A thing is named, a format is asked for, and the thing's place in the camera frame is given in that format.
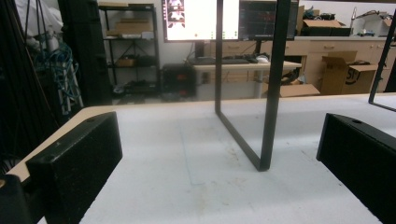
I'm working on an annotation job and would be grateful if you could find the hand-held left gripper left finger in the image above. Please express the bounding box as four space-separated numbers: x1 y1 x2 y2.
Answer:
25 111 123 224

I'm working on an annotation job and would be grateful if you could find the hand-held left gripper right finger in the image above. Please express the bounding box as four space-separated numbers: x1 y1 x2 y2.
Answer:
316 113 396 224

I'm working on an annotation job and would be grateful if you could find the open cardboard box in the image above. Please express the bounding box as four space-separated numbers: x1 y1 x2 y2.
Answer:
319 50 379 96

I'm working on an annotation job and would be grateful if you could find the flat cardboard piece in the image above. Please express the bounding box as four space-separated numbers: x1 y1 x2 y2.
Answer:
262 83 321 98

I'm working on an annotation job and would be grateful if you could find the wooden cabinet with drawers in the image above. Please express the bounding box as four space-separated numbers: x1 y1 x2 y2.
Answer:
218 36 396 93

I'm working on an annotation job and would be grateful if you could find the black metal shelf rack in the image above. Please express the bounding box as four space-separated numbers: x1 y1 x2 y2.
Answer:
98 3 162 97

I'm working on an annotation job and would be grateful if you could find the black computer tower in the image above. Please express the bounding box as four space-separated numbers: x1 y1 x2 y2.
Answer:
161 63 197 97

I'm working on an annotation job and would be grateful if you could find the cardboard box with black base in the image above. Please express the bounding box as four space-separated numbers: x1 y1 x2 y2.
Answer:
300 19 352 37

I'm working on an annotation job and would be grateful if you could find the light wooden desk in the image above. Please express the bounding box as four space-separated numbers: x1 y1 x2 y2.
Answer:
191 60 303 100

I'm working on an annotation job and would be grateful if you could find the cardboard box on shelf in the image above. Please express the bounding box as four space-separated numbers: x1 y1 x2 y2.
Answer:
106 18 154 36

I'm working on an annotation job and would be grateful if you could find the black keyboard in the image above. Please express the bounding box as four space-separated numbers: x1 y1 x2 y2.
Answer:
190 57 251 66

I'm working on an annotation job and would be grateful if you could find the dark computer monitor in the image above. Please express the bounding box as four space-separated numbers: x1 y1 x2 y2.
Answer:
238 0 300 41

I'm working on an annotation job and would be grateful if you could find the bright computer monitor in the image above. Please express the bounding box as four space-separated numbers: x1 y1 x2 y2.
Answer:
161 0 241 43

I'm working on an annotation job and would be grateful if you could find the black metal frame stand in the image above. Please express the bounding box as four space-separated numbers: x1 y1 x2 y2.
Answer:
214 0 292 173
368 8 396 113

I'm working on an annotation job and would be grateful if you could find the bundle of blue cables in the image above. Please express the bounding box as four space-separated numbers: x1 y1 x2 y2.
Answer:
32 40 82 108

